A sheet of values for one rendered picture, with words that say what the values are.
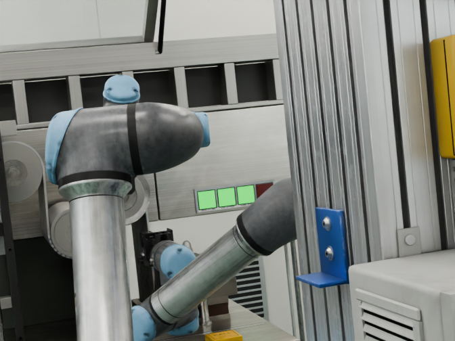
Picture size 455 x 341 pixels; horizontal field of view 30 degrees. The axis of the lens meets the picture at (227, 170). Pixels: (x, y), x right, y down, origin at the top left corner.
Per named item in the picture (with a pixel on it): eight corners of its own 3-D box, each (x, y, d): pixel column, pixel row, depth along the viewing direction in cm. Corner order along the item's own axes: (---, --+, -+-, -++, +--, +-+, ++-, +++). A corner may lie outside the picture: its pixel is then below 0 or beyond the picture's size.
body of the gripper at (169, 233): (168, 227, 206) (179, 232, 195) (172, 262, 207) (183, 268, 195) (137, 231, 204) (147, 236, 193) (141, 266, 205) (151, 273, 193)
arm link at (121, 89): (103, 99, 174) (103, 70, 180) (101, 134, 183) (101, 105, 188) (141, 101, 176) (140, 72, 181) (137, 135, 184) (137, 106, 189)
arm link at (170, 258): (165, 289, 178) (161, 249, 178) (155, 281, 189) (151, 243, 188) (202, 283, 181) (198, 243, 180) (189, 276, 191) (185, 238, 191)
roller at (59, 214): (53, 260, 204) (47, 210, 203) (45, 248, 228) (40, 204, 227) (103, 253, 207) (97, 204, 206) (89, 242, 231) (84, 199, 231)
